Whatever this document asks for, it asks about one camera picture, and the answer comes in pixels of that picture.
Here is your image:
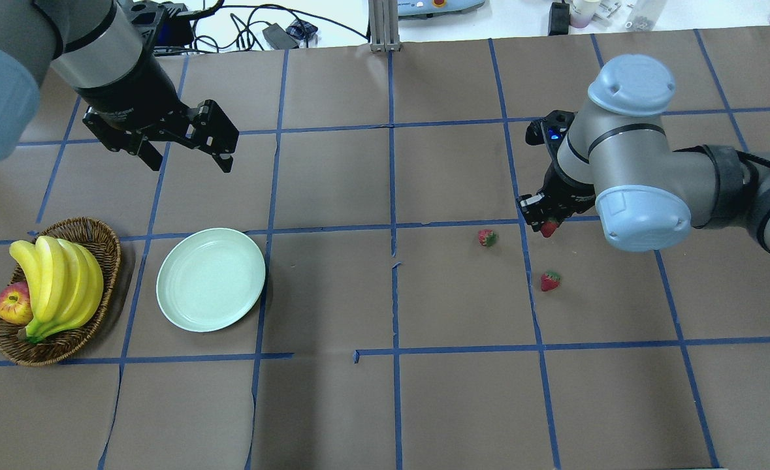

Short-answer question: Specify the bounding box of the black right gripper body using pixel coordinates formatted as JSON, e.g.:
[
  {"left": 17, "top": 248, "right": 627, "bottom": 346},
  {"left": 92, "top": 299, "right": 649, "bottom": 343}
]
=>
[{"left": 526, "top": 163, "right": 596, "bottom": 222}]

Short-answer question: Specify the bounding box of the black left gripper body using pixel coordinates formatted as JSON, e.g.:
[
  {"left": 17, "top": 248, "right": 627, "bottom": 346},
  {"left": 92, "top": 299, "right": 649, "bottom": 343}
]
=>
[{"left": 83, "top": 62, "right": 199, "bottom": 149}]

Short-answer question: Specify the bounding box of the red strawberry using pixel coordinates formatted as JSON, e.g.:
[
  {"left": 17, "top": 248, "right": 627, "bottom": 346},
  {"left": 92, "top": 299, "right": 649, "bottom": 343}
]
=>
[
  {"left": 539, "top": 270, "right": 563, "bottom": 292},
  {"left": 477, "top": 228, "right": 499, "bottom": 247},
  {"left": 539, "top": 219, "right": 561, "bottom": 238}
]

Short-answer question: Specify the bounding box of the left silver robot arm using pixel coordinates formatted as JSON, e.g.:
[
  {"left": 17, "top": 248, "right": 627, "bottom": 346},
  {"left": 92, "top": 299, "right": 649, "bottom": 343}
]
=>
[{"left": 0, "top": 1, "right": 239, "bottom": 173}]

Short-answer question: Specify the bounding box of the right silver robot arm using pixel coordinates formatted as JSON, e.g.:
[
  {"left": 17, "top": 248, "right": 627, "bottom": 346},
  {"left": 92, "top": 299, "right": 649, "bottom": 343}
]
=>
[{"left": 518, "top": 54, "right": 770, "bottom": 254}]

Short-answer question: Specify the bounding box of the light green plate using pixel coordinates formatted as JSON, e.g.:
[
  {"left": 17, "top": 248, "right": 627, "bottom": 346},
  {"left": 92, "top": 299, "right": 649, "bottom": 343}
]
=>
[{"left": 155, "top": 227, "right": 267, "bottom": 333}]

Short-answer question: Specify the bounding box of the brown wicker basket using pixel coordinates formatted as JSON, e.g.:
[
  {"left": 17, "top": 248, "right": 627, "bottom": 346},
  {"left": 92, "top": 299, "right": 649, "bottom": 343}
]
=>
[{"left": 0, "top": 217, "right": 122, "bottom": 367}]

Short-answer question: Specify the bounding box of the small black adapter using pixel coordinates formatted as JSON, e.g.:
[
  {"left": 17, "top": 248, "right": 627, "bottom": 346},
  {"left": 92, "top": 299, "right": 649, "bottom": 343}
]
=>
[{"left": 262, "top": 23, "right": 299, "bottom": 50}]

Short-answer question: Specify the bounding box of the yellow banana bunch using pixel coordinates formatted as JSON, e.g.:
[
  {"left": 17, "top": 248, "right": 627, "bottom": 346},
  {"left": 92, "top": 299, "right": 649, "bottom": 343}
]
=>
[{"left": 8, "top": 236, "right": 105, "bottom": 344}]

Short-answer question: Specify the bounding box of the black power adapter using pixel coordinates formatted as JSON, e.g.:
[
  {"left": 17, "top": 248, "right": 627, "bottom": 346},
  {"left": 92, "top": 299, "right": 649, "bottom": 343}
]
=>
[{"left": 548, "top": 1, "right": 571, "bottom": 37}]

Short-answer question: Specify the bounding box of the red yellow apple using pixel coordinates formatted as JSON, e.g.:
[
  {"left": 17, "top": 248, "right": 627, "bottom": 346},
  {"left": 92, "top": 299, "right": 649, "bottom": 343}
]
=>
[{"left": 0, "top": 281, "right": 33, "bottom": 325}]

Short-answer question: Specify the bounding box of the blue teach pendant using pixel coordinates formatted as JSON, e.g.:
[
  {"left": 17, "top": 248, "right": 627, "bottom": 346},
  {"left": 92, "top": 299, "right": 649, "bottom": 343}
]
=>
[{"left": 397, "top": 0, "right": 486, "bottom": 18}]

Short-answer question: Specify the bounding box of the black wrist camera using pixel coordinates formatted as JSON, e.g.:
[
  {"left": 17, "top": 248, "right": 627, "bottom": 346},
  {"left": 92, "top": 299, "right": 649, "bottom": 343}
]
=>
[{"left": 524, "top": 110, "right": 576, "bottom": 149}]

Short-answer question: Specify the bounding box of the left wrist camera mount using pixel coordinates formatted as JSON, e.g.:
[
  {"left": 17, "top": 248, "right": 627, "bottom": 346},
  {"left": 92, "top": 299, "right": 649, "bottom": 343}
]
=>
[{"left": 119, "top": 1, "right": 194, "bottom": 50}]

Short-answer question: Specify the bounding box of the aluminium frame post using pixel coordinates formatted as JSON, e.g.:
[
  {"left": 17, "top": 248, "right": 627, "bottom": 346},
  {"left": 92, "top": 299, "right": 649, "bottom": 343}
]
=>
[{"left": 368, "top": 0, "right": 402, "bottom": 53}]

